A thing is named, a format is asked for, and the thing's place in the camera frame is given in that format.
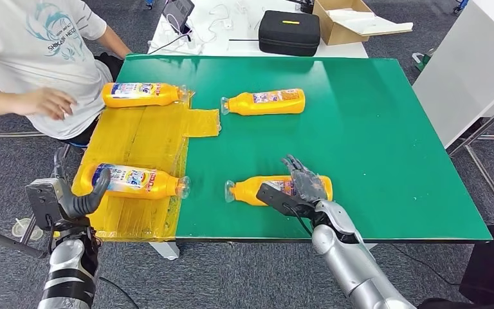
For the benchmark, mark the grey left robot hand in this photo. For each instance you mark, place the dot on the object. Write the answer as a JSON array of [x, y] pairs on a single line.
[[85, 204]]

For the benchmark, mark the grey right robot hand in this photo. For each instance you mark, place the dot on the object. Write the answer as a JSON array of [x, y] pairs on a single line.
[[311, 187]]

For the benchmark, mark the person's right hand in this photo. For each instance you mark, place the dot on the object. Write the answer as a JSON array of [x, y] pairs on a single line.
[[44, 102]]

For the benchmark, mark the orange detergent bottle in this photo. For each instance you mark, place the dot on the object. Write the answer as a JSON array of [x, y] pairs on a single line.
[[136, 101], [157, 187], [247, 192], [268, 107]]

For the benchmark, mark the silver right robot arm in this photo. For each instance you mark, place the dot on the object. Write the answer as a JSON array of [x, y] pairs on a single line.
[[349, 264]]

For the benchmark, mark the person's left forearm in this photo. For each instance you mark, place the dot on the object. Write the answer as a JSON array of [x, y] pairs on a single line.
[[114, 42]]

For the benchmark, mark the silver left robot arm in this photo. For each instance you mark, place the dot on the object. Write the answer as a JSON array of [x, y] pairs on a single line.
[[68, 273]]

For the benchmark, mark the person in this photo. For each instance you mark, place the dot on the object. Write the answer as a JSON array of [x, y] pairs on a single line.
[[25, 55]]

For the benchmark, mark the blue chair seat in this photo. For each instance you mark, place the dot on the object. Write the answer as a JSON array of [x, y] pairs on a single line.
[[80, 143]]

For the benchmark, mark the clear plastic lid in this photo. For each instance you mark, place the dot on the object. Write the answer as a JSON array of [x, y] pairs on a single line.
[[19, 230]]

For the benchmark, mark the yellow taped cardboard sheet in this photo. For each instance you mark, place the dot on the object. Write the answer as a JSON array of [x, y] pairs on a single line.
[[144, 132]]

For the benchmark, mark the white table foot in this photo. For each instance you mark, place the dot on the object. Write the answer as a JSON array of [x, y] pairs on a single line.
[[168, 251]]

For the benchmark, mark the black carrying case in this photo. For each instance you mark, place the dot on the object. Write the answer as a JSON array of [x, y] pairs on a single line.
[[289, 36]]

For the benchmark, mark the brown cardboard box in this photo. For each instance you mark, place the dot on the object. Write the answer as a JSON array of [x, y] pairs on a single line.
[[340, 35]]

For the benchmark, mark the dark tablet on stand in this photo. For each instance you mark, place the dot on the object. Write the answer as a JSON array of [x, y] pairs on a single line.
[[177, 10]]

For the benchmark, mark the thin dark rod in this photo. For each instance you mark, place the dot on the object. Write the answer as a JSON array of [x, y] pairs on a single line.
[[242, 40]]

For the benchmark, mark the white foam sheet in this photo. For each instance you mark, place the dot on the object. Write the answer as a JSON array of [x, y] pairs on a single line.
[[375, 25]]

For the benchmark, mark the black device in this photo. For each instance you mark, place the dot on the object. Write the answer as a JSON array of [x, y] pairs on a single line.
[[304, 5]]

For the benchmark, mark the white charger adapter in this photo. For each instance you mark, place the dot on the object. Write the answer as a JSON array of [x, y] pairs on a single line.
[[228, 23]]

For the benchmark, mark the blue caster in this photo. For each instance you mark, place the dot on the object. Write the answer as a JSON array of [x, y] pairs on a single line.
[[460, 5]]

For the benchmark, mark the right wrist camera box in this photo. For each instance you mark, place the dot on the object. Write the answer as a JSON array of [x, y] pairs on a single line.
[[272, 198]]

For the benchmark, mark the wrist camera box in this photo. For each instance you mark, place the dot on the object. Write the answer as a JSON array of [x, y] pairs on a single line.
[[272, 198], [42, 204]]

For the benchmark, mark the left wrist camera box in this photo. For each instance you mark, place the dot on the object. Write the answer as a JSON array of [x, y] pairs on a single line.
[[42, 204]]

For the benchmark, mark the metal stand frame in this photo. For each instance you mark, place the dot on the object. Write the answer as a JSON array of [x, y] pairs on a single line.
[[8, 135], [485, 126]]

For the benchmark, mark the green floor bracket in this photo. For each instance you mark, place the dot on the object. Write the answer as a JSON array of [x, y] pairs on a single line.
[[422, 63]]

